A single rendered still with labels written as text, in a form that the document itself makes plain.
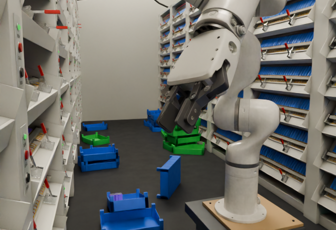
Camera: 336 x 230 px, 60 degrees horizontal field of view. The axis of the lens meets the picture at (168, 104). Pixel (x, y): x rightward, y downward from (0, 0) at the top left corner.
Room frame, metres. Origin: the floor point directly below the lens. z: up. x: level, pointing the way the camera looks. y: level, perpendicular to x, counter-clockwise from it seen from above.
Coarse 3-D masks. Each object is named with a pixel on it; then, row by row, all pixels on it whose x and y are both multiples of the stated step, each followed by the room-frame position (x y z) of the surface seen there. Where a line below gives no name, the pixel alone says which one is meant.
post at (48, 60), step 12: (24, 0) 1.11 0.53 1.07; (36, 0) 1.12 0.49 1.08; (48, 0) 1.13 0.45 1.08; (24, 48) 1.11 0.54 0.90; (36, 48) 1.12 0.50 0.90; (24, 60) 1.11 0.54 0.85; (36, 60) 1.12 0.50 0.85; (48, 60) 1.13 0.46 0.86; (48, 72) 1.13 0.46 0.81; (48, 108) 1.13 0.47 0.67; (48, 120) 1.13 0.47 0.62; (60, 144) 1.15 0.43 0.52; (60, 156) 1.14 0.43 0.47; (60, 168) 1.14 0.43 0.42; (60, 192) 1.14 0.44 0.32; (60, 204) 1.14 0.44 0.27
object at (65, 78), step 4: (60, 72) 1.63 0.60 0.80; (60, 76) 1.23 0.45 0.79; (64, 76) 1.81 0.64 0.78; (68, 76) 1.81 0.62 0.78; (64, 80) 1.63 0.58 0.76; (68, 80) 1.81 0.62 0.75; (60, 84) 1.23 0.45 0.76; (64, 84) 1.55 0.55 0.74; (60, 88) 1.25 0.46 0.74; (64, 88) 1.54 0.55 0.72; (60, 92) 1.33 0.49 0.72
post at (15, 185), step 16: (16, 0) 0.52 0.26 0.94; (0, 32) 0.46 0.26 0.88; (0, 48) 0.46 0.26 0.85; (0, 64) 0.46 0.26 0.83; (0, 80) 0.46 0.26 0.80; (16, 80) 0.49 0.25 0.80; (16, 128) 0.47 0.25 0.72; (16, 144) 0.46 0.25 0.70; (0, 160) 0.46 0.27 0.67; (16, 160) 0.46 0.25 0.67; (0, 176) 0.46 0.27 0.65; (16, 176) 0.46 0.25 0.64; (0, 192) 0.46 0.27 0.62; (16, 192) 0.46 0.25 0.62; (32, 224) 0.55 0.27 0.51
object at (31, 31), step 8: (24, 16) 0.59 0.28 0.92; (24, 24) 0.61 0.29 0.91; (32, 24) 0.68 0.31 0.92; (48, 24) 1.13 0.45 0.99; (24, 32) 0.63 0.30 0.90; (32, 32) 0.70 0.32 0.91; (40, 32) 0.80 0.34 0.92; (48, 32) 1.13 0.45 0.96; (56, 32) 1.14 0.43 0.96; (32, 40) 0.73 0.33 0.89; (40, 40) 0.83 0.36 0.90; (48, 40) 0.97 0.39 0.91; (48, 48) 1.02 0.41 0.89
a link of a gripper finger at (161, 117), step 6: (168, 102) 0.43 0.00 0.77; (174, 102) 0.44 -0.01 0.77; (162, 108) 0.43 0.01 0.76; (168, 108) 0.43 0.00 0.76; (174, 108) 0.44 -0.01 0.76; (162, 114) 0.42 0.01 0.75; (168, 114) 0.43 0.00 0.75; (174, 114) 0.44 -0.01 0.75; (156, 120) 0.42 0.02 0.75; (162, 120) 0.42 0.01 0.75; (168, 120) 0.43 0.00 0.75; (174, 120) 0.43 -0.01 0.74; (162, 126) 0.42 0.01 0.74; (168, 126) 0.42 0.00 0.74; (174, 126) 0.43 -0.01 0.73; (168, 132) 0.43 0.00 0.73
